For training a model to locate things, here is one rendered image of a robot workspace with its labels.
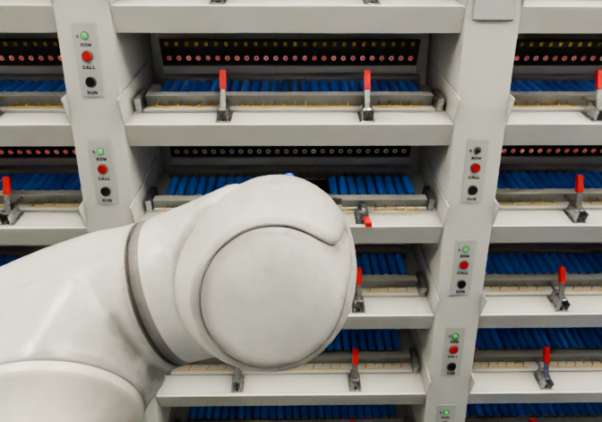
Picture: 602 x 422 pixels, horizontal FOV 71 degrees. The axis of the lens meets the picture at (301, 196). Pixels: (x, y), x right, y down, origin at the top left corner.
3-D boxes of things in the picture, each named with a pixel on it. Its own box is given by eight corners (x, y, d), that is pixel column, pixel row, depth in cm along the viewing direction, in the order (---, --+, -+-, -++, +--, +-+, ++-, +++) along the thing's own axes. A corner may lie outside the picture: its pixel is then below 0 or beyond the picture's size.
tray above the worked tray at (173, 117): (449, 145, 80) (467, 74, 72) (129, 146, 79) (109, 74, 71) (423, 100, 96) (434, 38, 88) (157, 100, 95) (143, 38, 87)
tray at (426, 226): (439, 243, 85) (449, 206, 80) (141, 245, 85) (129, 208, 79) (417, 185, 102) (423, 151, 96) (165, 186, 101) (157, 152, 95)
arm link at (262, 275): (318, 150, 34) (166, 203, 34) (336, 156, 18) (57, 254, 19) (360, 272, 35) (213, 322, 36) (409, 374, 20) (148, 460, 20)
